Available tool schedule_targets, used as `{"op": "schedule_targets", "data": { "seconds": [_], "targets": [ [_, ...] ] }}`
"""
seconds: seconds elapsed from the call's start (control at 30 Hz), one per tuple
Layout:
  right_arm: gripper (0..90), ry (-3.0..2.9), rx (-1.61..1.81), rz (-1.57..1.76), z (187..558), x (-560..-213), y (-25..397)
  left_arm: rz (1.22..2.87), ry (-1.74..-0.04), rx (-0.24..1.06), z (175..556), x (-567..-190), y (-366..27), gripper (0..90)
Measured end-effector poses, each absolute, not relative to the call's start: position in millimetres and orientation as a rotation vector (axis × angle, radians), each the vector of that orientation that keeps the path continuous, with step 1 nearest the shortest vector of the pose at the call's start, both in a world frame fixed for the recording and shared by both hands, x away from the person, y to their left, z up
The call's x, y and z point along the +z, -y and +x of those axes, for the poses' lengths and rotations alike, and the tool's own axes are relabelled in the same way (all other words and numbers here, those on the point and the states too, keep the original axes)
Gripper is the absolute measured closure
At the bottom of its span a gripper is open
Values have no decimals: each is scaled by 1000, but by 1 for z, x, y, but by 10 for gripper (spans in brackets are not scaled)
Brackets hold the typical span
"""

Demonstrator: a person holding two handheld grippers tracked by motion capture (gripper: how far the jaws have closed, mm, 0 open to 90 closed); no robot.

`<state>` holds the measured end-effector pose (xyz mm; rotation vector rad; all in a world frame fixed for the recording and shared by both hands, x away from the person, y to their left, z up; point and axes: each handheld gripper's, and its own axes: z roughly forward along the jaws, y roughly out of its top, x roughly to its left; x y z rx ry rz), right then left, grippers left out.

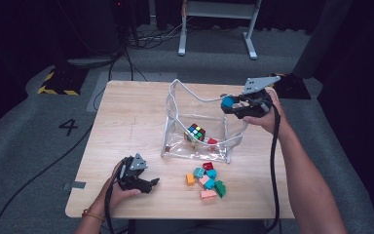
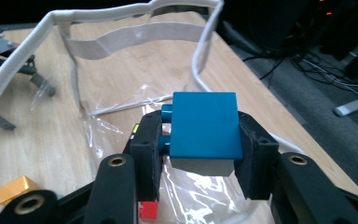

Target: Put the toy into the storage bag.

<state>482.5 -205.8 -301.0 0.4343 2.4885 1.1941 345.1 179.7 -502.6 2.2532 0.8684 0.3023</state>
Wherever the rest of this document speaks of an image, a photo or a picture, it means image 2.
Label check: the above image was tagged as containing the yellow toy block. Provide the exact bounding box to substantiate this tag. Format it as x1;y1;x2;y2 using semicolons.
0;175;41;206

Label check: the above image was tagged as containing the bundle of floor cables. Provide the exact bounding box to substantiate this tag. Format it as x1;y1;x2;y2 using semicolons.
245;46;358;96

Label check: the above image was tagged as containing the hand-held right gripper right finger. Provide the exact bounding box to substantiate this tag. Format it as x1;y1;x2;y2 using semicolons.
234;111;280;200

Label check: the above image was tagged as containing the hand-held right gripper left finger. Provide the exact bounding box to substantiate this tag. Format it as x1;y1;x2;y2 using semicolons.
130;111;164;202

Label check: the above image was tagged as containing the red toy block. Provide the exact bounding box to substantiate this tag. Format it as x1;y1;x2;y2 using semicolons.
138;200;159;222

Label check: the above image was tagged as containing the blue toy block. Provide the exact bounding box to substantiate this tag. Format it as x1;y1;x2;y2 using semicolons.
159;91;244;177

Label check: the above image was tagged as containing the white metal stand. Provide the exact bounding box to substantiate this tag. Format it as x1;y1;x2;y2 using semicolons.
334;91;358;118

